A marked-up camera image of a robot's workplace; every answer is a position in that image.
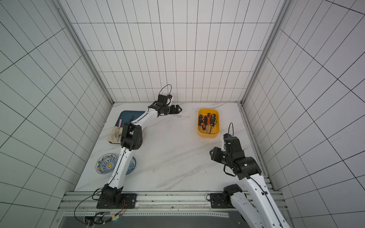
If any small clear screwdriver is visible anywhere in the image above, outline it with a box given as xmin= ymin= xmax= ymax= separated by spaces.
xmin=173 ymin=114 xmax=190 ymax=118

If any green black screwdriver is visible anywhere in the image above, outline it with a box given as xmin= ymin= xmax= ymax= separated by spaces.
xmin=198 ymin=115 xmax=204 ymax=127

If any long brown black screwdriver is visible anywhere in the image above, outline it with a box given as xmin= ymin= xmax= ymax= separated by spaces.
xmin=209 ymin=114 xmax=217 ymax=134

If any small orange black screwdriver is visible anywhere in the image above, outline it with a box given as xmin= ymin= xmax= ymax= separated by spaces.
xmin=205 ymin=113 xmax=212 ymax=128

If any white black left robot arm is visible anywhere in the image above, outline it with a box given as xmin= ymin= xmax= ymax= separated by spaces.
xmin=96 ymin=94 xmax=182 ymax=209

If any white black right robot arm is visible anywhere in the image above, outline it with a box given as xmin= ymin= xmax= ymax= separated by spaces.
xmin=210 ymin=147 xmax=290 ymax=228

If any yellow plastic storage box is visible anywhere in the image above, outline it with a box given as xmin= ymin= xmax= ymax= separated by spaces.
xmin=197 ymin=108 xmax=220 ymax=138

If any dark teal tray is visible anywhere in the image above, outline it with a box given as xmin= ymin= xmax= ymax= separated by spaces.
xmin=115 ymin=110 xmax=145 ymax=127

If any beige cloth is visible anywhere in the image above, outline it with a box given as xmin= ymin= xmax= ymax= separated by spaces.
xmin=107 ymin=126 xmax=123 ymax=144

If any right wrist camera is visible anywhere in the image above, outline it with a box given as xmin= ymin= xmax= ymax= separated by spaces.
xmin=223 ymin=133 xmax=243 ymax=153

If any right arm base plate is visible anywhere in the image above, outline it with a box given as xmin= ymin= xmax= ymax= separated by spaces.
xmin=207 ymin=193 xmax=234 ymax=209

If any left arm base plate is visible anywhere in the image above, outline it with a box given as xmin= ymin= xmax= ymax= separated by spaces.
xmin=97 ymin=193 xmax=137 ymax=210

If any aluminium mounting rail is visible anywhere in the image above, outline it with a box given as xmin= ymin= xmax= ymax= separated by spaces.
xmin=56 ymin=190 xmax=289 ymax=219

